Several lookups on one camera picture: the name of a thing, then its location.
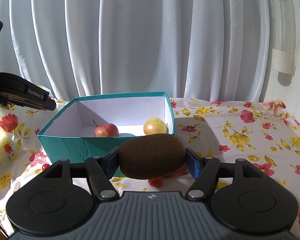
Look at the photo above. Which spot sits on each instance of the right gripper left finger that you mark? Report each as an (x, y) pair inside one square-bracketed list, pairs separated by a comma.
[(100, 170)]

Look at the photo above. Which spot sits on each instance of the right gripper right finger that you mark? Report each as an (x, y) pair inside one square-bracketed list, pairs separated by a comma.
[(204, 171)]

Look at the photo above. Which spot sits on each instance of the red apple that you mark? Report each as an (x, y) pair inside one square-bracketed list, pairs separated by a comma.
[(105, 131)]

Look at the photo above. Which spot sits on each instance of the brown kiwi fruit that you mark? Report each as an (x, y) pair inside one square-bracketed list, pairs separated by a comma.
[(151, 156)]

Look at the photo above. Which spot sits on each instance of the yellow-green mango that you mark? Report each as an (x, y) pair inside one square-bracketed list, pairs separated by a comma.
[(155, 125)]

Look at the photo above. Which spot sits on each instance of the teal cardboard box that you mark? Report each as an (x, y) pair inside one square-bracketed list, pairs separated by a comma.
[(70, 133)]

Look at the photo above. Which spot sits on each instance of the red cherry tomato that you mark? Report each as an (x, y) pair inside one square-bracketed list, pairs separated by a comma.
[(45, 166), (155, 182)]

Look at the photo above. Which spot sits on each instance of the floral tablecloth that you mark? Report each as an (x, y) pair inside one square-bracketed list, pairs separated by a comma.
[(264, 133)]

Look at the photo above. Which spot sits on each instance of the white curtain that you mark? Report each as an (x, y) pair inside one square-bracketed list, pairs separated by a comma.
[(205, 49)]

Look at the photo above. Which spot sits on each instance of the white wall tube fixture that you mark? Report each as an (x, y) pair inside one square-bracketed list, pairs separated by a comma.
[(282, 40)]

